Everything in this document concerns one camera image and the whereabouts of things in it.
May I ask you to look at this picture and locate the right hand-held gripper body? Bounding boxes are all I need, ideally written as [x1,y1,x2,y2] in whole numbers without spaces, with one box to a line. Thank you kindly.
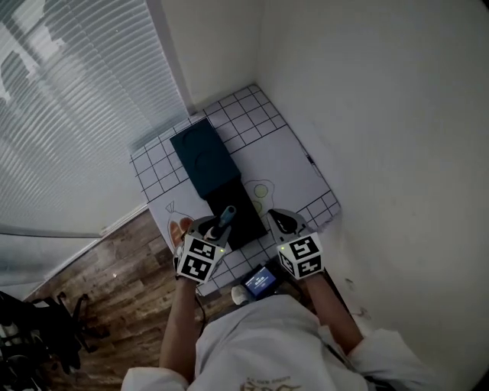
[277,231,325,280]

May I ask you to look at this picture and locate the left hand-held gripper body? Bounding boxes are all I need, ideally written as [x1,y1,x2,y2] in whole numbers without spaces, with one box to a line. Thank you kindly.
[173,233,226,284]

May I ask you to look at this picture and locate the small blue cylindrical object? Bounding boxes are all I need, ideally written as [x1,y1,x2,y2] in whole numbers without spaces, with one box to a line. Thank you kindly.
[210,205,238,240]

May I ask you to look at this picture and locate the dark teal rectangular box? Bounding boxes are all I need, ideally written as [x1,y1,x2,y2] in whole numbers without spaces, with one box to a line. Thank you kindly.
[170,117,268,252]

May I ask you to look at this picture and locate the person's right forearm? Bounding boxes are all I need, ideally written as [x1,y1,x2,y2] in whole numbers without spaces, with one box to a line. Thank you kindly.
[303,275,364,356]

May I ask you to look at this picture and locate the person's left forearm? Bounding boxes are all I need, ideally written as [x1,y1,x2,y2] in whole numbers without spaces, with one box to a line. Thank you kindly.
[158,276,206,383]

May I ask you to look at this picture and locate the small black screen device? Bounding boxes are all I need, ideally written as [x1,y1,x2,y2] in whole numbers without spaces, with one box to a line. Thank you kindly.
[240,266,282,301]

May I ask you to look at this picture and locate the white grid-print tablecloth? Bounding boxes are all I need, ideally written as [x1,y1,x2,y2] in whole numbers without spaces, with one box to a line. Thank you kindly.
[129,84,341,297]

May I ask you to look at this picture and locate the person's white shirt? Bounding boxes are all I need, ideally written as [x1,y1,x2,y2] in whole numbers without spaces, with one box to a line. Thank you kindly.
[121,293,436,391]

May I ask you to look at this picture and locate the white window blinds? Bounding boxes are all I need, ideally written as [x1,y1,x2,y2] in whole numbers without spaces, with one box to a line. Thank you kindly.
[0,0,188,238]

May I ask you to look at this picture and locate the black office chair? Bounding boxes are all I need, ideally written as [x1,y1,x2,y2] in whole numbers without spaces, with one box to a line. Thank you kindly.
[0,292,112,377]

